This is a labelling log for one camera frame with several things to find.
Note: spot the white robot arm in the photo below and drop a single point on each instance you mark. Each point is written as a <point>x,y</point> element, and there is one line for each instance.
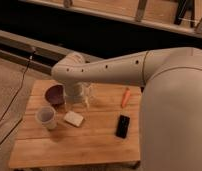
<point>170,113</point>

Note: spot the clear plastic bottle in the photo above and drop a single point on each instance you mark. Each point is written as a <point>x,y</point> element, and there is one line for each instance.
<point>88,90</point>

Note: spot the beige sponge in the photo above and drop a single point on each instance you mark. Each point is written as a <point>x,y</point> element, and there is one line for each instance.
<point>73,118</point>

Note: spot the orange carrot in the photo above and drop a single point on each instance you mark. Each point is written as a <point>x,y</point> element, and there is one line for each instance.
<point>125,98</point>

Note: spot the dark red bowl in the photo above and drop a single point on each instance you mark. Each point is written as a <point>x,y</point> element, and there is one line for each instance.
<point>54,95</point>

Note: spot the wooden table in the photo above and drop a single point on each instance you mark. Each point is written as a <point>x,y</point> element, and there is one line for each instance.
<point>94,142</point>

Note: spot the white plastic cup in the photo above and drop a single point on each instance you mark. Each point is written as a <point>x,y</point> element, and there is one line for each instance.
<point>46,117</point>

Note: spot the black eraser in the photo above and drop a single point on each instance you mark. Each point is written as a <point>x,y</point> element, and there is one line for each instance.
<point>122,127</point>

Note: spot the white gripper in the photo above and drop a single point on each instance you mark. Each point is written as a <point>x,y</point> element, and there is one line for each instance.
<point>73,93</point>

